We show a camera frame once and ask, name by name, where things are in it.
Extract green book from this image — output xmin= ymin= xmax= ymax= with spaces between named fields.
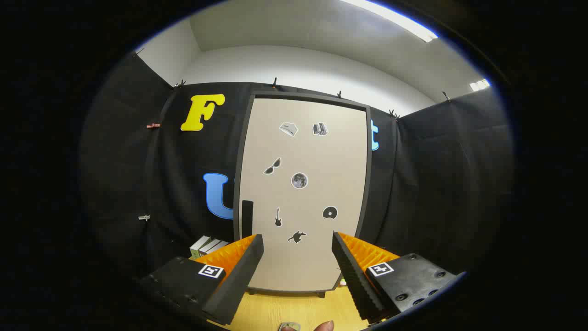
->
xmin=190 ymin=236 xmax=212 ymax=259

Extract row of black backdrop clips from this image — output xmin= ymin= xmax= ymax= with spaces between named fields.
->
xmin=133 ymin=48 xmax=453 ymax=120

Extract long ceiling light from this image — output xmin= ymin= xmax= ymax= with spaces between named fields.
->
xmin=340 ymin=0 xmax=439 ymax=43

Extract black backdrop cloth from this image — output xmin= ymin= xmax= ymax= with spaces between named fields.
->
xmin=78 ymin=51 xmax=515 ymax=295

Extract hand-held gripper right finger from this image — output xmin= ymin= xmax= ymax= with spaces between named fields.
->
xmin=332 ymin=231 xmax=464 ymax=322

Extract dark grey cabinet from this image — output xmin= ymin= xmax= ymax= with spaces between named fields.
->
xmin=233 ymin=92 xmax=373 ymax=298

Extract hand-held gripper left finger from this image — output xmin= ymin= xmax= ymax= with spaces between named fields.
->
xmin=138 ymin=234 xmax=265 ymax=326

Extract black door handle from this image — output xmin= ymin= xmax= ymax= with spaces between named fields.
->
xmin=242 ymin=200 xmax=254 ymax=238

